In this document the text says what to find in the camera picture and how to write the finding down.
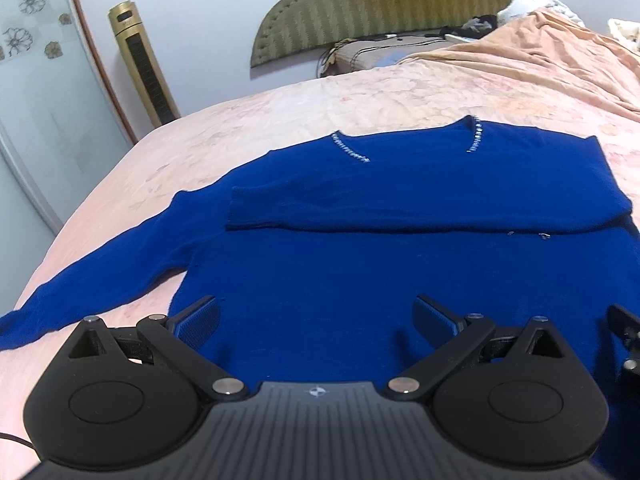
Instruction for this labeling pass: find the peach blanket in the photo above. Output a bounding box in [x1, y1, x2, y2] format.
[400, 9, 640, 123]

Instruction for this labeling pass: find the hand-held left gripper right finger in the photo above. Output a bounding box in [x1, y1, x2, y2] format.
[382, 294, 569, 403]

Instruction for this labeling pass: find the dark cloth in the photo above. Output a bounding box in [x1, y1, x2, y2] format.
[461, 13, 500, 37]

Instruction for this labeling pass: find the bed with pink sheet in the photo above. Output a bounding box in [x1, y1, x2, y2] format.
[0, 42, 640, 453]

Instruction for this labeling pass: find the cream fluffy cloth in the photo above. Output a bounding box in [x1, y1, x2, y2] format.
[607, 17, 640, 52]

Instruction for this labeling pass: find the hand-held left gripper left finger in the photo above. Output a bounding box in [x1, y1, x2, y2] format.
[66, 295, 249, 403]

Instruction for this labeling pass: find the white crumpled cloth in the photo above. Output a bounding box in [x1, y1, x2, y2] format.
[497, 0, 586, 27]

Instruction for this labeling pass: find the frosted glass door with flowers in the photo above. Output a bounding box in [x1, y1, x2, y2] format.
[0, 0, 135, 238]

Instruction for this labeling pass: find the gold tower fan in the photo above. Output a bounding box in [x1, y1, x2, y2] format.
[108, 2, 182, 128]

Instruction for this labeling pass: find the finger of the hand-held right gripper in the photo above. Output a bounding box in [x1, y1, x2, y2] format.
[606, 304, 640, 387]

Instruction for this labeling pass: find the green striped headboard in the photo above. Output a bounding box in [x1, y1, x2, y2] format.
[250, 0, 550, 69]

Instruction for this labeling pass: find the blue knit sweater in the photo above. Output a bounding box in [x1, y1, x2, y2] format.
[0, 115, 640, 466]

